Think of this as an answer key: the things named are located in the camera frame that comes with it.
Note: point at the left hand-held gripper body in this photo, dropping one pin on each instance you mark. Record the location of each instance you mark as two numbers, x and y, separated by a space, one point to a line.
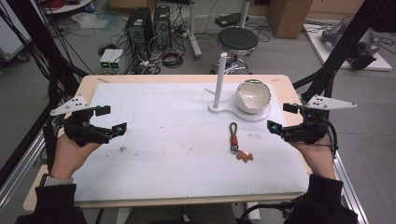
81 130

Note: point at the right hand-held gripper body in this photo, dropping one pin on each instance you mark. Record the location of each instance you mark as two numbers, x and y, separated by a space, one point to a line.
311 132

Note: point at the person's right hand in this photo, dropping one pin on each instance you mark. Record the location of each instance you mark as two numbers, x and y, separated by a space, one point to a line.
319 158

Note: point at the person's left hand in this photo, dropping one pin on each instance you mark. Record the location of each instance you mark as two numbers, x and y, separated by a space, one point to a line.
67 157

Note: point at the wooden table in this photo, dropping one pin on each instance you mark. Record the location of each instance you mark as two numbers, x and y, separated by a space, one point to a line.
90 81

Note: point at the white eggshell-shaped bowl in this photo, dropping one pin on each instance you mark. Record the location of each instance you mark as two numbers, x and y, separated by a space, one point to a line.
252 97

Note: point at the white box with green light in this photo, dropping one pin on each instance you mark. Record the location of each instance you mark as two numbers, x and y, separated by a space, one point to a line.
106 58
115 59

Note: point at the white table mat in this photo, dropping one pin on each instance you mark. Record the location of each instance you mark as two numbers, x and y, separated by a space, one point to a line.
174 149

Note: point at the white stand with pole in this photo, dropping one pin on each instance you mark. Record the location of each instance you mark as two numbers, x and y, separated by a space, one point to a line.
219 81

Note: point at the large black computer tower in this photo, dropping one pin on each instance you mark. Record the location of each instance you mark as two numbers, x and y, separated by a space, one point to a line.
138 31

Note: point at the black round stool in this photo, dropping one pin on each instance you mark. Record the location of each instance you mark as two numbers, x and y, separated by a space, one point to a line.
237 39

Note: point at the clear plastic sheet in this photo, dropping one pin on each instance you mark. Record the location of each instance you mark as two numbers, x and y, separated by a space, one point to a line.
95 20

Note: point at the brown cardboard box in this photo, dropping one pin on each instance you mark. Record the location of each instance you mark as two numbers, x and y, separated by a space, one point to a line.
288 17

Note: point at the grey machine on platform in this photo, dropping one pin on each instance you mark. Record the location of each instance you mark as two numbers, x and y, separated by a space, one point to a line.
361 46

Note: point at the white platform board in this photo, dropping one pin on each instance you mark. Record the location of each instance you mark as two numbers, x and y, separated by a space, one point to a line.
378 63

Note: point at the narrow black computer tower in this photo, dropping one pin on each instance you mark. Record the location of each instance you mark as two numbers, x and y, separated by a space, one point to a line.
162 28

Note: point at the flat black device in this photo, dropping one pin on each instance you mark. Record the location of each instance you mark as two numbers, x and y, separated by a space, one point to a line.
230 20

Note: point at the white desk leg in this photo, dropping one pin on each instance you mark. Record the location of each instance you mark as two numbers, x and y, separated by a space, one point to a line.
193 31

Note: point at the aluminium rail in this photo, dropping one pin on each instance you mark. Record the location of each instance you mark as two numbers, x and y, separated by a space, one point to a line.
18 174
348 186

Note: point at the black frame strut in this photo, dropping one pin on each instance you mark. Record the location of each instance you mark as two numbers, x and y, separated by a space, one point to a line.
34 40
345 43

